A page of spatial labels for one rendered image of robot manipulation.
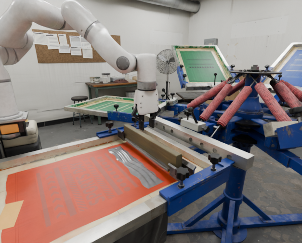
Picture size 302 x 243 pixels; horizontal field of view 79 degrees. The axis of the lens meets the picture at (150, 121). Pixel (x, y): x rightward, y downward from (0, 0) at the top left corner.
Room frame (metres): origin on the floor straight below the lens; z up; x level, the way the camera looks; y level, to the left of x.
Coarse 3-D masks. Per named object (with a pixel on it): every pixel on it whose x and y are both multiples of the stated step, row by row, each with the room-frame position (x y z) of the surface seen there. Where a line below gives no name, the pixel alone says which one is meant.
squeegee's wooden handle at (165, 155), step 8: (128, 128) 0.86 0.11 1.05; (128, 136) 0.86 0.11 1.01; (136, 136) 0.79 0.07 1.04; (144, 136) 0.75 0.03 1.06; (136, 144) 0.80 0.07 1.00; (144, 144) 0.74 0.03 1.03; (152, 144) 0.69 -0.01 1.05; (160, 144) 0.67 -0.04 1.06; (152, 152) 0.69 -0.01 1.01; (160, 152) 0.64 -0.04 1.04; (168, 152) 0.61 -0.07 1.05; (176, 152) 0.60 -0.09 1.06; (160, 160) 0.64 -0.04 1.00; (168, 160) 0.61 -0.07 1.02; (176, 160) 0.57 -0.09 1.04
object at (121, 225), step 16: (144, 128) 1.03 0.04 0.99; (64, 144) 0.81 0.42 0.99; (80, 144) 0.82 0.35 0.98; (96, 144) 0.87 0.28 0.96; (176, 144) 0.81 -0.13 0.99; (0, 160) 0.66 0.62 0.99; (16, 160) 0.67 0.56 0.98; (32, 160) 0.70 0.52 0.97; (192, 160) 0.70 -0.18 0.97; (208, 160) 0.66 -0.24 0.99; (144, 208) 0.41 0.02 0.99; (160, 208) 0.42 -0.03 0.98; (112, 224) 0.35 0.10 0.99; (128, 224) 0.36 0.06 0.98; (80, 240) 0.31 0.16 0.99; (96, 240) 0.31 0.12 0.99; (112, 240) 0.33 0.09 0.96
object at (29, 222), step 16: (144, 160) 0.72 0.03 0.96; (160, 176) 0.60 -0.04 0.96; (128, 192) 0.51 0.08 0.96; (144, 192) 0.51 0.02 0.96; (32, 208) 0.44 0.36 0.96; (96, 208) 0.44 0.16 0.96; (112, 208) 0.44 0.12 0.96; (16, 224) 0.39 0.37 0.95; (32, 224) 0.39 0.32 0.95; (64, 224) 0.39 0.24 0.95; (80, 224) 0.39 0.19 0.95; (16, 240) 0.34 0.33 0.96; (32, 240) 0.34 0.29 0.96; (48, 240) 0.34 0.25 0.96
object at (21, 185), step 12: (120, 144) 0.88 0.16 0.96; (84, 156) 0.76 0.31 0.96; (132, 156) 0.76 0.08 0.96; (144, 156) 0.76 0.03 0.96; (36, 168) 0.66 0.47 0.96; (48, 168) 0.66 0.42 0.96; (12, 180) 0.58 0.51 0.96; (24, 180) 0.58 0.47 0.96; (12, 192) 0.51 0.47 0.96; (24, 192) 0.51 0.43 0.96; (36, 192) 0.51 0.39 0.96
